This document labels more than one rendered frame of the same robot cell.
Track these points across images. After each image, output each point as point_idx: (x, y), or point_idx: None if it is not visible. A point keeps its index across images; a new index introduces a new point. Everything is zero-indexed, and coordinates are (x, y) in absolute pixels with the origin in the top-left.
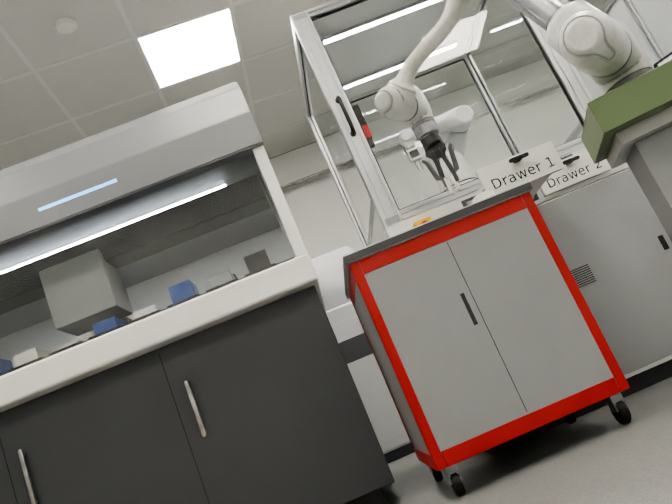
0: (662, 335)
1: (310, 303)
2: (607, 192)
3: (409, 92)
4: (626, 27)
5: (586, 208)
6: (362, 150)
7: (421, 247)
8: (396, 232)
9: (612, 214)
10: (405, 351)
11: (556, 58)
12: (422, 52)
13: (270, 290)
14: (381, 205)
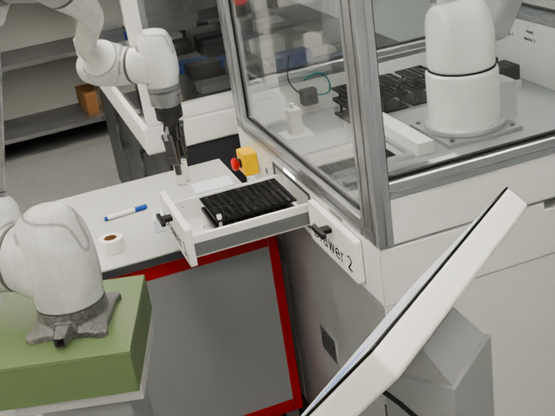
0: None
1: (167, 162)
2: (359, 303)
3: (92, 76)
4: (26, 253)
5: (343, 293)
6: (224, 22)
7: None
8: (242, 139)
9: (358, 329)
10: None
11: (348, 61)
12: (77, 44)
13: (137, 136)
14: (234, 100)
